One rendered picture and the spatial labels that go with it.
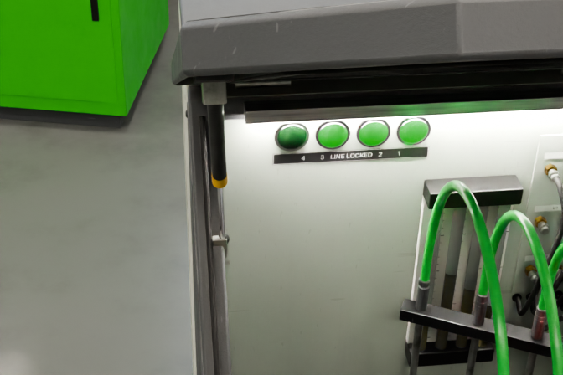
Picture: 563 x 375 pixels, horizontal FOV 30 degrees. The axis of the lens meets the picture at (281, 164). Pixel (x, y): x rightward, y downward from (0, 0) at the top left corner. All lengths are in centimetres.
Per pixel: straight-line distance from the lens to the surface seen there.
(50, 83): 409
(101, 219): 368
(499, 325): 127
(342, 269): 169
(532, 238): 138
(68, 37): 397
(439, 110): 151
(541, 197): 169
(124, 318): 328
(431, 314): 166
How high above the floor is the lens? 220
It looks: 34 degrees down
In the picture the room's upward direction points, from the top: 1 degrees clockwise
